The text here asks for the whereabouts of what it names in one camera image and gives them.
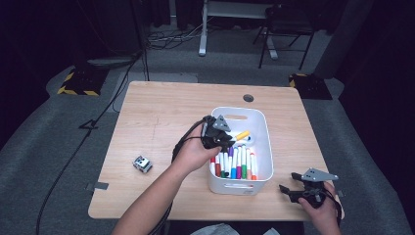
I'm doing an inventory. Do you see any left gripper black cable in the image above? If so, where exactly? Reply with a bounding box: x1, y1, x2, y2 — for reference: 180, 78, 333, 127
156, 118, 208, 235

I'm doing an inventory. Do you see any tangle of floor cables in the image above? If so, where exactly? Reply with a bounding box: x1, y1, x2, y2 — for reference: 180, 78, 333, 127
146, 19, 209, 50

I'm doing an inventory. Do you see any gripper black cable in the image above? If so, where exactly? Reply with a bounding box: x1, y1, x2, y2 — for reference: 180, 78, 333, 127
156, 118, 208, 235
322, 185, 344, 227

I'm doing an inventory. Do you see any salmon pink marker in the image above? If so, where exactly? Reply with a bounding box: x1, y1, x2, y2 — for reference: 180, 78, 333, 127
245, 148, 253, 181

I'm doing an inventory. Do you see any white plastic bin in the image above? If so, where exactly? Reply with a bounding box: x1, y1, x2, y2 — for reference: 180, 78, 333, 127
207, 106, 274, 196

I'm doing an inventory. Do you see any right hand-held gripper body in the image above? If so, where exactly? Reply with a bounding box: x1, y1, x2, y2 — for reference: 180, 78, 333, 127
295, 167, 340, 210

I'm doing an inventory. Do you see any person's right hand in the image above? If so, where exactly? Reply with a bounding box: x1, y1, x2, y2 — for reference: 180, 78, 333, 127
298, 182, 341, 227

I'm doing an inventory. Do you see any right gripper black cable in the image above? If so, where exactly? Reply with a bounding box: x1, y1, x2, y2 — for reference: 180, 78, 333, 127
322, 185, 344, 227

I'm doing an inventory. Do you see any person's left hand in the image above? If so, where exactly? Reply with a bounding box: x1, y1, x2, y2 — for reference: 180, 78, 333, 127
170, 130, 223, 174

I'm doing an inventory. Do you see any small white patterned box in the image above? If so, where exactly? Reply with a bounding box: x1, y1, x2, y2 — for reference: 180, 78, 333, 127
131, 155, 154, 174

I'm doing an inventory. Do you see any black chair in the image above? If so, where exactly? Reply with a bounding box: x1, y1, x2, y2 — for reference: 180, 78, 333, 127
253, 4, 316, 71

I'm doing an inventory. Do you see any dark green marker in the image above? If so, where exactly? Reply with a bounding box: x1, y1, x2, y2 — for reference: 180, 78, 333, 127
220, 151, 228, 179

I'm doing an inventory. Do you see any light blue marker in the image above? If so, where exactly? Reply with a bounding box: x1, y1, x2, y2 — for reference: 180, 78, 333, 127
230, 147, 239, 180

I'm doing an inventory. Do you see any black stand pole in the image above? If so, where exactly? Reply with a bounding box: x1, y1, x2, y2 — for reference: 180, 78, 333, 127
130, 0, 151, 82

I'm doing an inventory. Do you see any white desk frame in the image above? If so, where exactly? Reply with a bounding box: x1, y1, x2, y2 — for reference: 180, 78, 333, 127
198, 0, 282, 61

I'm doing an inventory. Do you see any orange marker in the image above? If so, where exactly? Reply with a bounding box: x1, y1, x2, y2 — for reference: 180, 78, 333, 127
251, 152, 258, 181

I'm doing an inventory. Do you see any black yellow striped stand base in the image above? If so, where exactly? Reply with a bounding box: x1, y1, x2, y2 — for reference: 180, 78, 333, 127
288, 72, 334, 101
57, 67, 109, 97

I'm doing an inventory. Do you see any long black floor cable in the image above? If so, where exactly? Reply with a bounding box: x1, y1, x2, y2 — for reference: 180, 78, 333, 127
34, 48, 146, 235

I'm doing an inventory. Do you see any grey curtain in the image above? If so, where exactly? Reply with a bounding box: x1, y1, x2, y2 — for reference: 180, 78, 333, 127
314, 0, 373, 79

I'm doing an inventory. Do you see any light green marker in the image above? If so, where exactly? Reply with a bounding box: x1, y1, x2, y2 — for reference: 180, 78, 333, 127
241, 144, 248, 180

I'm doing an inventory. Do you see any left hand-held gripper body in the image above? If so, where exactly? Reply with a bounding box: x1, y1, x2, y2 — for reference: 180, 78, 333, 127
200, 115, 233, 151

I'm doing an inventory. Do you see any magenta marker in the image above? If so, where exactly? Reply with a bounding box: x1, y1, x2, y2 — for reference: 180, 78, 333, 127
236, 145, 243, 180

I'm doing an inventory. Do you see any yellow marker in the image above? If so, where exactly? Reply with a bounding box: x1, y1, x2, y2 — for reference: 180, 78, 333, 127
232, 130, 252, 142

